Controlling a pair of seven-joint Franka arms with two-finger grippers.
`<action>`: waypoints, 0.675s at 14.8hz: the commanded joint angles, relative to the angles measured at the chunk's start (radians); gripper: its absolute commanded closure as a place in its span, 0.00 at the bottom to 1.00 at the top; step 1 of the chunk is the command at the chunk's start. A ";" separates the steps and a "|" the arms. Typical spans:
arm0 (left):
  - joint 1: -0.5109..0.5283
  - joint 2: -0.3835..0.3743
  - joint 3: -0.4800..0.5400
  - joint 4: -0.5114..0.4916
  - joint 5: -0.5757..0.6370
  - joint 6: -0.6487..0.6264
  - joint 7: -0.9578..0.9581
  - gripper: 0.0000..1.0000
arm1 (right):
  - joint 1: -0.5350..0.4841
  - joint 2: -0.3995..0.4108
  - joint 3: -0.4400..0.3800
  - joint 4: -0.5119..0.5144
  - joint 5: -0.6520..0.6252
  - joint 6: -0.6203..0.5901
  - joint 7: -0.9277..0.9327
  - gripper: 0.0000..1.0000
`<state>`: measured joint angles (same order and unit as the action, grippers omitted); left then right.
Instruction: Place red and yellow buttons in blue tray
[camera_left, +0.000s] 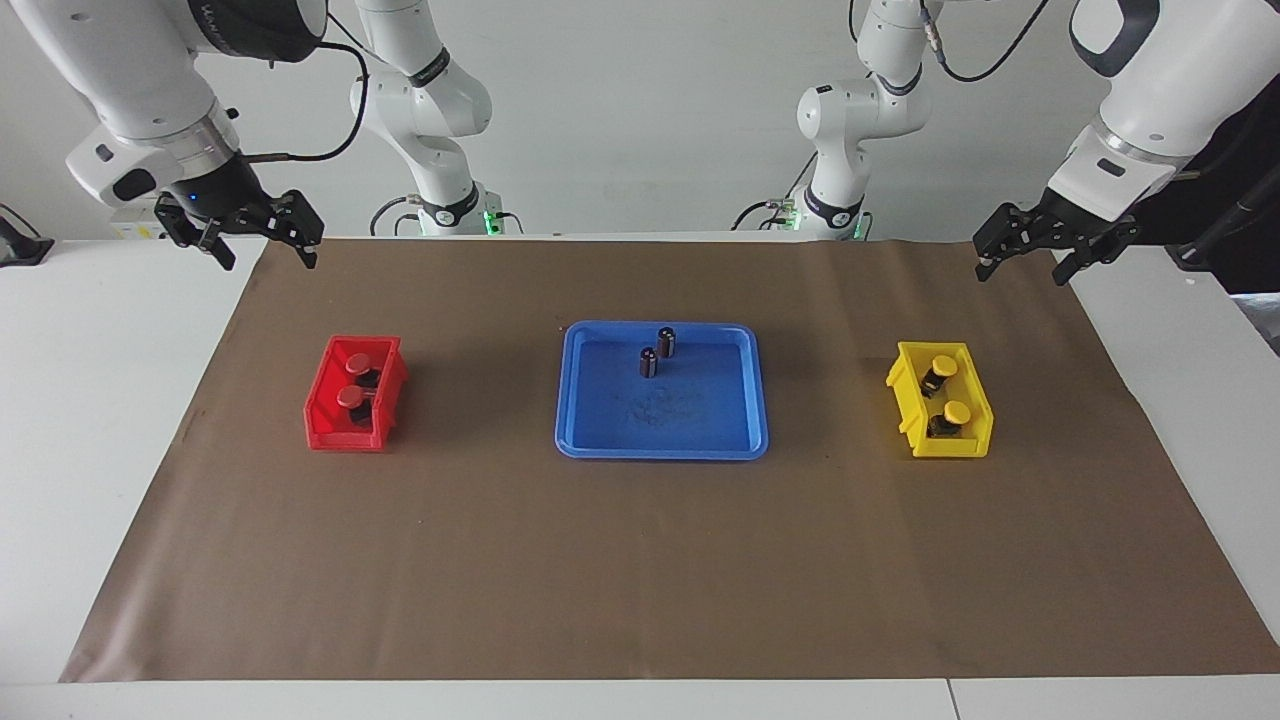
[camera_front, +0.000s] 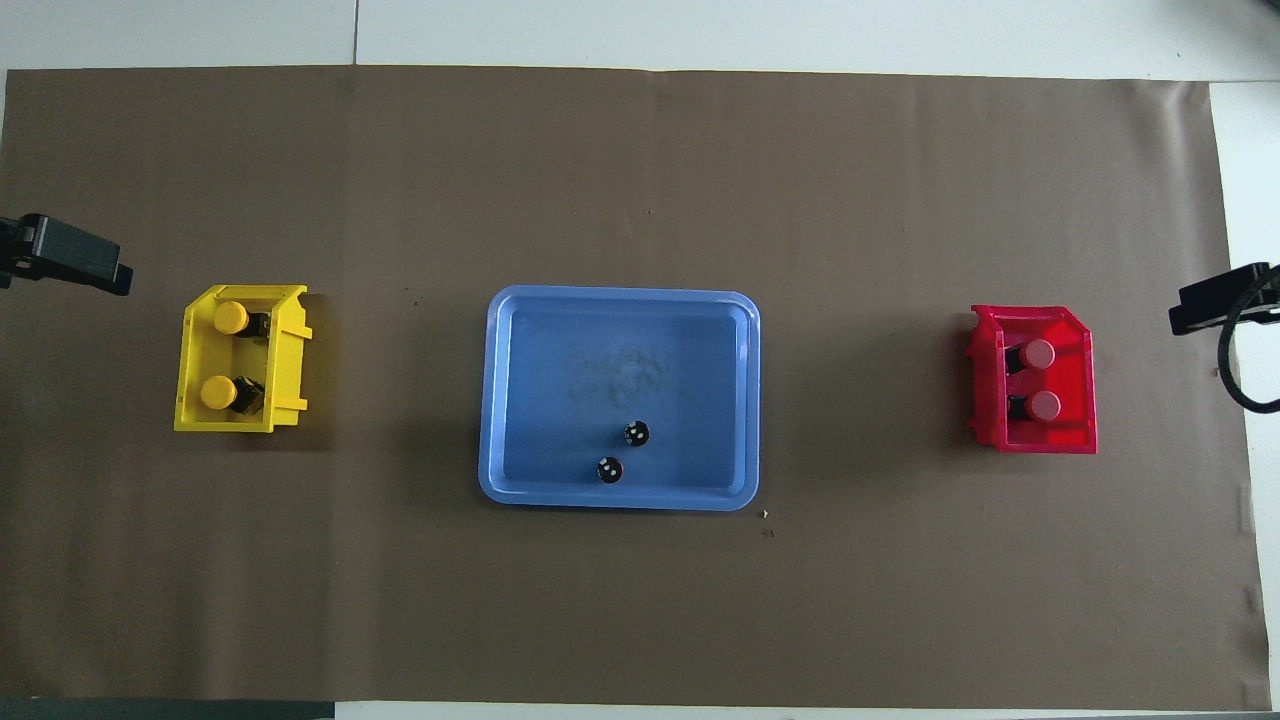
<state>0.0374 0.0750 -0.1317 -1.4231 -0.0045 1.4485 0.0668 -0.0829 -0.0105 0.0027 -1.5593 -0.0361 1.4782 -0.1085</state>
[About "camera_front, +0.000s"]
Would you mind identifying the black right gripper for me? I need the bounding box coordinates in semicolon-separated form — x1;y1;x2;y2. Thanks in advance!
1169;262;1280;337

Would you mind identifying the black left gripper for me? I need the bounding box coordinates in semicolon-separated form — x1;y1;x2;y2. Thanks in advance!
0;213;134;297

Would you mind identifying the yellow push button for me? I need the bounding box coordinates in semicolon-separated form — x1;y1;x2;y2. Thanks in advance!
199;374;266;417
213;300;273;341

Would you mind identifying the blue plastic tray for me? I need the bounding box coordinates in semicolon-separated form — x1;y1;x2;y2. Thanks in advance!
478;285;761;512

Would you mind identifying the red plastic bin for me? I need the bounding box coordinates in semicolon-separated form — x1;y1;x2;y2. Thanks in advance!
967;304;1098;455

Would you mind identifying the yellow plastic bin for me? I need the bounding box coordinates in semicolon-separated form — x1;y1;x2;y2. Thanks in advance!
174;284;313;434

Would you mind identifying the brown paper table mat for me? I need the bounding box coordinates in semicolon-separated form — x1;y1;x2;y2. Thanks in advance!
0;65;1271;711

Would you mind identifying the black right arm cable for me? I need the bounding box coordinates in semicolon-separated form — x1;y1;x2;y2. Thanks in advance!
1217;265;1280;415

